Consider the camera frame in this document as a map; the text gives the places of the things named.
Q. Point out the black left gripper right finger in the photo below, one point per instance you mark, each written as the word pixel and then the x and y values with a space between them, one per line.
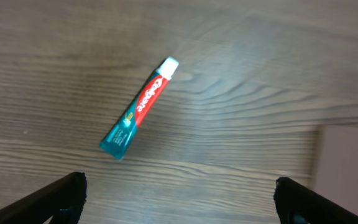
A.
pixel 296 204

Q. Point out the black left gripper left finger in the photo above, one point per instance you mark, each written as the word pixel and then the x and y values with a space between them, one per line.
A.
pixel 59 202

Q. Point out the red green toothpaste tube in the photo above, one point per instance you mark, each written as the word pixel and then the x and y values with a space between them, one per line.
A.
pixel 119 138

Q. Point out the white cardboard box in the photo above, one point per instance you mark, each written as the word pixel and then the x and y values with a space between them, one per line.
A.
pixel 335 171

